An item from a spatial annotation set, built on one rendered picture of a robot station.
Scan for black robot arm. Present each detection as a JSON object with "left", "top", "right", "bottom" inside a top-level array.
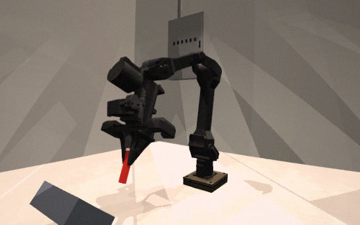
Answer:
[{"left": 107, "top": 51, "right": 222, "bottom": 180}]

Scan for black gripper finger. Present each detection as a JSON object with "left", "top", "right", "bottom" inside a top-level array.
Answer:
[
  {"left": 115, "top": 130, "right": 132, "bottom": 164},
  {"left": 127, "top": 130, "right": 155, "bottom": 166}
]

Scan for grey sloped panel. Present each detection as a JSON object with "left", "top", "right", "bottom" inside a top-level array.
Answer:
[{"left": 30, "top": 181, "right": 115, "bottom": 225}]

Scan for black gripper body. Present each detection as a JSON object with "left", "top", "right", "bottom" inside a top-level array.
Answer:
[{"left": 101, "top": 97, "right": 176, "bottom": 139}]

